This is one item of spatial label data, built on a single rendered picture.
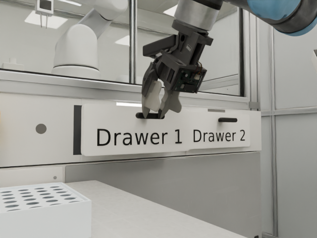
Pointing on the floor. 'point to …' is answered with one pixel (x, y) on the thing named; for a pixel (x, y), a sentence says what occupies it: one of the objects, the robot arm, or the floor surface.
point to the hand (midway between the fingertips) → (152, 111)
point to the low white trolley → (140, 216)
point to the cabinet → (170, 184)
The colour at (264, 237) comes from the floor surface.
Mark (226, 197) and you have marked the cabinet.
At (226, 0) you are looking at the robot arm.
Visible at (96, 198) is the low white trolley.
